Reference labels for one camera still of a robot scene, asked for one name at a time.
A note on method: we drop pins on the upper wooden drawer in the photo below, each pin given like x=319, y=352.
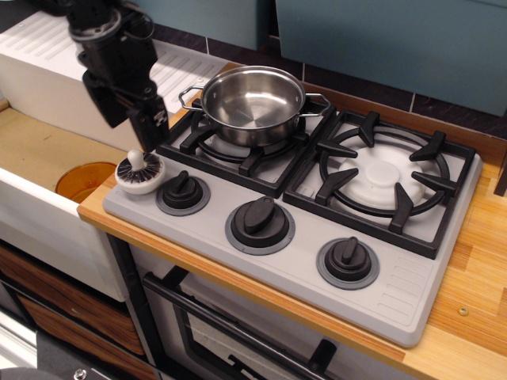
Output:
x=100, y=312

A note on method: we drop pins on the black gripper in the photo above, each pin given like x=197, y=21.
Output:
x=118, y=53

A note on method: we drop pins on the brass countertop screw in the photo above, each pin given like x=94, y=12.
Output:
x=463, y=311

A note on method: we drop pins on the white toy mushroom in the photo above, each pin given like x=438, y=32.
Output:
x=140, y=172

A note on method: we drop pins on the oven door with window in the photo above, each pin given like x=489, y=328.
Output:
x=221, y=335

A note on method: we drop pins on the black stove knob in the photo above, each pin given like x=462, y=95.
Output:
x=183, y=195
x=260, y=227
x=348, y=264

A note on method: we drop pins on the stainless steel pot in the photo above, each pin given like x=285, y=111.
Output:
x=254, y=106

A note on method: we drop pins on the black middle stove knob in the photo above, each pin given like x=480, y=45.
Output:
x=260, y=227

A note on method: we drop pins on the black right stove knob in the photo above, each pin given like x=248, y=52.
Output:
x=348, y=264

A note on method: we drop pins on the white toy sink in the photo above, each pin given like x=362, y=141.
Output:
x=49, y=125

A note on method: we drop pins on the black oven door handle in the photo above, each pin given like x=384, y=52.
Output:
x=169, y=289

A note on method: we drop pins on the black left stove knob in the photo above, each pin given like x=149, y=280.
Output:
x=183, y=195

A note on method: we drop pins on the lower wooden drawer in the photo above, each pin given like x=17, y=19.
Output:
x=53, y=328

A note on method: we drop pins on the wooden drawer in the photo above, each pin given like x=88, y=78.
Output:
x=53, y=328
x=100, y=312

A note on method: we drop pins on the black right burner grate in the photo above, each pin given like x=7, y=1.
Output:
x=400, y=186

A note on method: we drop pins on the black left burner grate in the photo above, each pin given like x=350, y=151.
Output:
x=265, y=169

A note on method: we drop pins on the black burner grate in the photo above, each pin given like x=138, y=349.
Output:
x=400, y=186
x=265, y=169

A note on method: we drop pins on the grey toy stove top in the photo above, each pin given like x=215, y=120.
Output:
x=396, y=306

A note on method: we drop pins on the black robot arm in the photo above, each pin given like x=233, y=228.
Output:
x=68, y=9

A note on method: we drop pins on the orange sink drain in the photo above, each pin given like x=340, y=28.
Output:
x=79, y=182

